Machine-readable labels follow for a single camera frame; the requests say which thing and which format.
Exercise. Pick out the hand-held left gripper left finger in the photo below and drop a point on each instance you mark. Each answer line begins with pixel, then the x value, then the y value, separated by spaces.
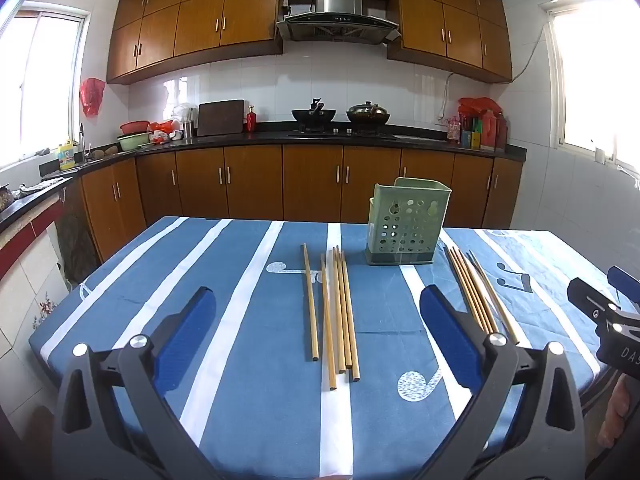
pixel 185 330

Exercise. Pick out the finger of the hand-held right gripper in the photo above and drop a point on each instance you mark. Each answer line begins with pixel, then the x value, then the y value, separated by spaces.
pixel 620 279
pixel 582 297

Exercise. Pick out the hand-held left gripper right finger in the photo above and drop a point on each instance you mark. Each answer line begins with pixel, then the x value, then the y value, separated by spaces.
pixel 450 335

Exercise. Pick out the green perforated utensil holder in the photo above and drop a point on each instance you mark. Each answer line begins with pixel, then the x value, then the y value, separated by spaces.
pixel 405 225

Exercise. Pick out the person's right hand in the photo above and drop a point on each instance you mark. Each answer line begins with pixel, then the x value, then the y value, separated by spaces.
pixel 616 410

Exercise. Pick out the blue striped tablecloth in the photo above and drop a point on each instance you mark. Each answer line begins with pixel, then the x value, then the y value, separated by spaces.
pixel 280 410

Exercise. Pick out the small windowsill object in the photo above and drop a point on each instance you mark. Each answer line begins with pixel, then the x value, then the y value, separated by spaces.
pixel 599 156

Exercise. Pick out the dark sack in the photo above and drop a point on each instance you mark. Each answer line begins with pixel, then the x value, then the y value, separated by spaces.
pixel 75 245

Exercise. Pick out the dark sauce bottle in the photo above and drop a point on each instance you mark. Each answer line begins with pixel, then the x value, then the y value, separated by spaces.
pixel 501 131

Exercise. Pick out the red oil bottle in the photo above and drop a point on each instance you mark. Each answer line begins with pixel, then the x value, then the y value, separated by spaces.
pixel 489 131

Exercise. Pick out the colourful seasoning boxes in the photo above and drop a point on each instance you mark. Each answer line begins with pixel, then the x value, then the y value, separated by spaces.
pixel 471 139

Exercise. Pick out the wooden base cabinets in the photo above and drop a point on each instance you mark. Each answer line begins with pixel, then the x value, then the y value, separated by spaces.
pixel 310 180

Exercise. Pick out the green basin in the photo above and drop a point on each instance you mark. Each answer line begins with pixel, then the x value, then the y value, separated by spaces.
pixel 134 141

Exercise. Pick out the brown kitchen cabinets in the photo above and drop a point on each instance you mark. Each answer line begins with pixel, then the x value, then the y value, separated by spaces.
pixel 430 140

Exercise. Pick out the red and white packets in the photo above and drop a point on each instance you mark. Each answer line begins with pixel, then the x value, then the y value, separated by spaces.
pixel 162 131

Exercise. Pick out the window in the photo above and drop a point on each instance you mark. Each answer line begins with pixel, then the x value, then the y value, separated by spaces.
pixel 595 80
pixel 45 85

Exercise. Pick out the grey cloth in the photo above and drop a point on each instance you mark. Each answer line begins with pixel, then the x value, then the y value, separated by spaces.
pixel 40 187

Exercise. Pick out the pink jar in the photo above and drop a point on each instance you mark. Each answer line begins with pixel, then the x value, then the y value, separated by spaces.
pixel 453 131

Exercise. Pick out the yellow detergent bottle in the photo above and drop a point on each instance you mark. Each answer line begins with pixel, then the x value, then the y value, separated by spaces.
pixel 66 157

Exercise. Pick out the red basin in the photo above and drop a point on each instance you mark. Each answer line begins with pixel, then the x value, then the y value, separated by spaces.
pixel 134 127

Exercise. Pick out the dark cutting board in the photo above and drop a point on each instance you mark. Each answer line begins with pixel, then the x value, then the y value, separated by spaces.
pixel 220 117

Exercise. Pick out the metal faucet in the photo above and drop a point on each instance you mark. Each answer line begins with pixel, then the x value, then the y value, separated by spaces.
pixel 82 140

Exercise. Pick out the white plastic bag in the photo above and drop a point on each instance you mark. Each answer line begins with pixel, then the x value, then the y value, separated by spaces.
pixel 184 111

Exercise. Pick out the red bag over bottles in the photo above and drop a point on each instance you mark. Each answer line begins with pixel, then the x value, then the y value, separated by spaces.
pixel 477 105

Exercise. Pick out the gas stove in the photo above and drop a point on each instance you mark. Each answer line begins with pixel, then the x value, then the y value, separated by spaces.
pixel 340 133

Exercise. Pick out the black wok with lid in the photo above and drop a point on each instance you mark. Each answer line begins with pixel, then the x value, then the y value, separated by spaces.
pixel 369 114

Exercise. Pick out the red plastic bag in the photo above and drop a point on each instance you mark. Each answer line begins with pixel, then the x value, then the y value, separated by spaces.
pixel 92 97

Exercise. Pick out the steel range hood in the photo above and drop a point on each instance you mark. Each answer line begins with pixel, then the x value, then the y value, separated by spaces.
pixel 337 5

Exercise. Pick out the wooden wall cabinet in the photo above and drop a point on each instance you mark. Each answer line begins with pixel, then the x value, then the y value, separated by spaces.
pixel 195 20
pixel 450 20

